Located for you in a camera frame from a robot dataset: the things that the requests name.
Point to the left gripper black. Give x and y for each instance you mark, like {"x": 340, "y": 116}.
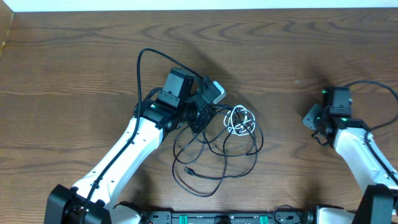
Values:
{"x": 203, "y": 115}

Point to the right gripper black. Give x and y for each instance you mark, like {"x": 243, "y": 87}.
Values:
{"x": 311, "y": 119}

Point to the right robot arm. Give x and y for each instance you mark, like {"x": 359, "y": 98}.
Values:
{"x": 353, "y": 140}

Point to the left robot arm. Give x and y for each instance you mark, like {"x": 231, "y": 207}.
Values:
{"x": 184, "y": 99}

